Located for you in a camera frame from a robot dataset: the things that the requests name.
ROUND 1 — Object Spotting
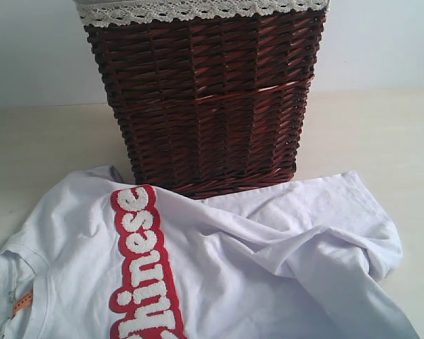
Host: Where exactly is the white t-shirt red lettering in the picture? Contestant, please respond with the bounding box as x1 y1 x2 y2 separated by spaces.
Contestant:
0 167 417 338

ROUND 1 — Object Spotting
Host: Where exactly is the dark red wicker basket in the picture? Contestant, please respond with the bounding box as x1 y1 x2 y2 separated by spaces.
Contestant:
85 9 326 198

